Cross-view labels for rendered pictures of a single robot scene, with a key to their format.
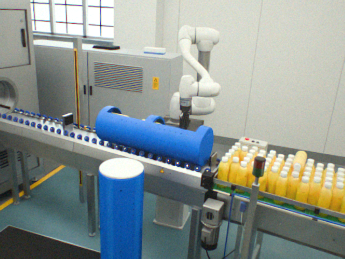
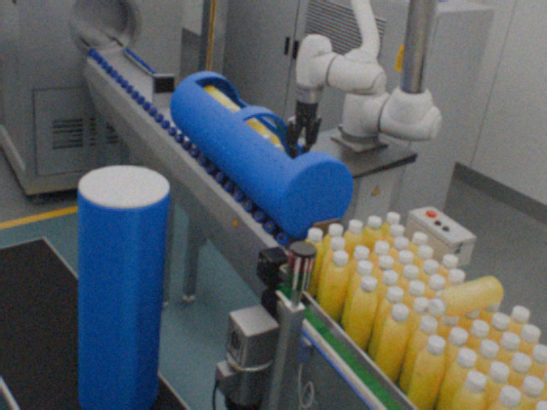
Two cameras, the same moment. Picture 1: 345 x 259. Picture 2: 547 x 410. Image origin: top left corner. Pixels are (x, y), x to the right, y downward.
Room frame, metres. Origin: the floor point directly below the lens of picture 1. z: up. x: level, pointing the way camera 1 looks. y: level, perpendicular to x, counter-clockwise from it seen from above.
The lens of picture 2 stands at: (0.55, -1.07, 2.05)
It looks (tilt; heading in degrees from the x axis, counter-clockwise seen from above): 25 degrees down; 29
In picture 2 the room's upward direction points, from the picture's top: 9 degrees clockwise
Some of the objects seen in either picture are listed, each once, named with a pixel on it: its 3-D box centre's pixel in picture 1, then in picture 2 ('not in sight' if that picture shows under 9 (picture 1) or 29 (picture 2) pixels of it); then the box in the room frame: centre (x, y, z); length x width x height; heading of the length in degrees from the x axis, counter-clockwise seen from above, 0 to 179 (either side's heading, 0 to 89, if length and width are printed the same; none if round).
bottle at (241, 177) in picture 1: (241, 177); (334, 288); (1.96, -0.45, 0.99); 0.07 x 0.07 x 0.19
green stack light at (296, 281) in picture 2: (258, 170); (299, 275); (1.69, -0.48, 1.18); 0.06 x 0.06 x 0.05
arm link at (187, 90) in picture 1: (188, 86); (317, 61); (2.35, -0.08, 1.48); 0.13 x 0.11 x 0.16; 94
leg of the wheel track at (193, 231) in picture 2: (101, 198); (192, 245); (2.69, 0.64, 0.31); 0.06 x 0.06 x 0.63; 65
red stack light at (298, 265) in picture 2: (259, 163); (302, 259); (1.69, -0.48, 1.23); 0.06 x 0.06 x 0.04
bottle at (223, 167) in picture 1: (223, 172); (310, 264); (2.02, -0.34, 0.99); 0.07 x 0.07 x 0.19
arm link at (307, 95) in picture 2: (185, 101); (309, 92); (2.35, -0.07, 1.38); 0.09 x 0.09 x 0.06
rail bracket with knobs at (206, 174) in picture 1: (207, 180); (273, 267); (1.98, -0.24, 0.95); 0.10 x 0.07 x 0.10; 155
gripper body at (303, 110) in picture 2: (185, 110); (305, 112); (2.35, -0.07, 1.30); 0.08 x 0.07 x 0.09; 155
